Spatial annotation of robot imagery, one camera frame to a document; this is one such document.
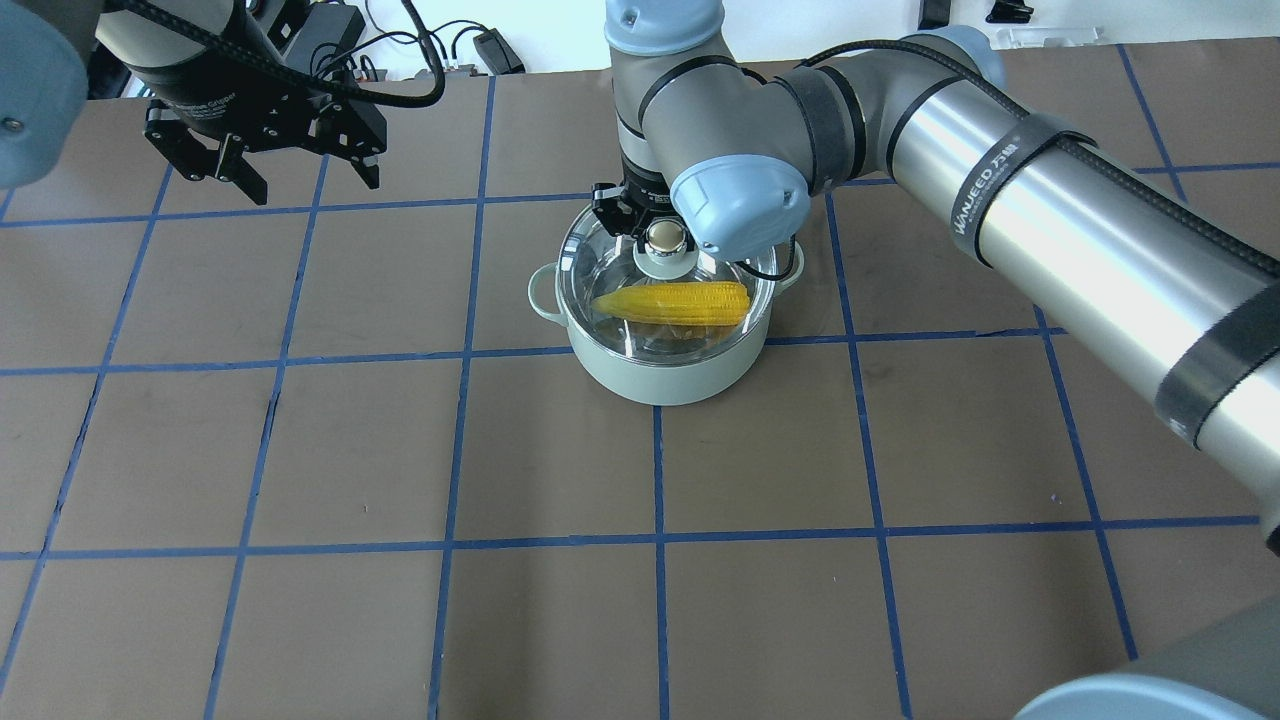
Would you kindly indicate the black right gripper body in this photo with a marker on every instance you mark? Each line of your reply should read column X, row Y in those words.
column 612, row 207

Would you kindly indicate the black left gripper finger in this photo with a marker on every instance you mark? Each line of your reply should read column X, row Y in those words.
column 358, row 136
column 195, row 161

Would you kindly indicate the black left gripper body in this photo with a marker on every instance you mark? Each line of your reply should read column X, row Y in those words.
column 200, row 108

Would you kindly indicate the glass pot lid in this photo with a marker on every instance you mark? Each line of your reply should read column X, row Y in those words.
column 592, row 262

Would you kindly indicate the yellow corn cob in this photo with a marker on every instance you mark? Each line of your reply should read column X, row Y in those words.
column 715, row 304

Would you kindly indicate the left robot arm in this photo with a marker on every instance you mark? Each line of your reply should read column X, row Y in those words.
column 47, row 47

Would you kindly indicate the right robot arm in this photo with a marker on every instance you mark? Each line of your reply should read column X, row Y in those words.
column 1184, row 312

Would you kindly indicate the mint green cooking pot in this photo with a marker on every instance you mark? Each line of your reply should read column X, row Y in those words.
column 666, row 385

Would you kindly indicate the black power brick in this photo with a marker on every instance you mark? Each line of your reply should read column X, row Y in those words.
column 325, row 35

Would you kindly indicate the black power adapter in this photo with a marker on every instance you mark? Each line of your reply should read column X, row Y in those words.
column 497, row 54

